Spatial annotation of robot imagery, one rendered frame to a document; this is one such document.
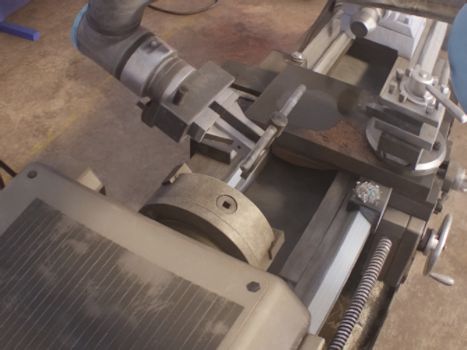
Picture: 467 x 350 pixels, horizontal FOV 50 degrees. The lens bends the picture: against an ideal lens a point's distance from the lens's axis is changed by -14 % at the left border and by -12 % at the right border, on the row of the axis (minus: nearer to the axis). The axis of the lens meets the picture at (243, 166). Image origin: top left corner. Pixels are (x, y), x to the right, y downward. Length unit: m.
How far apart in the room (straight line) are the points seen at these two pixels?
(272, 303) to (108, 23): 0.44
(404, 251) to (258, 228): 0.72
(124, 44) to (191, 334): 0.43
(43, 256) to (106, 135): 2.25
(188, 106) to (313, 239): 0.69
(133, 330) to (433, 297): 1.90
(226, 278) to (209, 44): 3.01
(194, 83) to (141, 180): 1.88
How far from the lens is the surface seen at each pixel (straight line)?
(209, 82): 0.83
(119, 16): 0.77
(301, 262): 1.33
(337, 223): 1.43
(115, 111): 3.09
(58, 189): 0.80
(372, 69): 2.22
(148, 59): 0.80
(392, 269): 1.66
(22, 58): 3.79
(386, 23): 2.10
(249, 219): 0.94
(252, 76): 1.79
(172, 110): 0.77
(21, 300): 0.69
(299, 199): 1.63
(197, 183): 0.96
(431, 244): 1.62
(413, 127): 1.37
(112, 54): 0.82
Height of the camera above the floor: 1.90
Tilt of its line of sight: 44 degrees down
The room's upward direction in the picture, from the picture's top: 4 degrees clockwise
